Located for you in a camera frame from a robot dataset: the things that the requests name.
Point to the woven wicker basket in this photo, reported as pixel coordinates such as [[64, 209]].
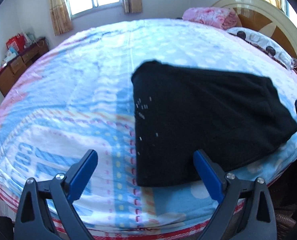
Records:
[[283, 220]]

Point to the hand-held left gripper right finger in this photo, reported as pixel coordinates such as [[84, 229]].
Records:
[[206, 170]]

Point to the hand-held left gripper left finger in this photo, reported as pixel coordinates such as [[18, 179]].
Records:
[[87, 167]]

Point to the cream wooden headboard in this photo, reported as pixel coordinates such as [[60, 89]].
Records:
[[286, 22]]

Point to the pink folded quilt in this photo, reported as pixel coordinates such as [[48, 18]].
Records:
[[208, 16]]

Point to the white dotted pillow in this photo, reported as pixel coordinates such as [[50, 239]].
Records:
[[258, 40]]

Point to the black pants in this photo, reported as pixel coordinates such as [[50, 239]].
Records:
[[201, 117]]

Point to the red patterned bed sheet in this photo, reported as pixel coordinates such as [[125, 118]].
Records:
[[138, 235]]

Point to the brown wooden dresser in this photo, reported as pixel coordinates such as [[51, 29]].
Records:
[[8, 77]]

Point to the red gift bag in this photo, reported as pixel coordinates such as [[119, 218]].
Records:
[[16, 42]]

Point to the bed with patterned sheet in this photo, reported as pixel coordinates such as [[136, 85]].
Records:
[[76, 92]]

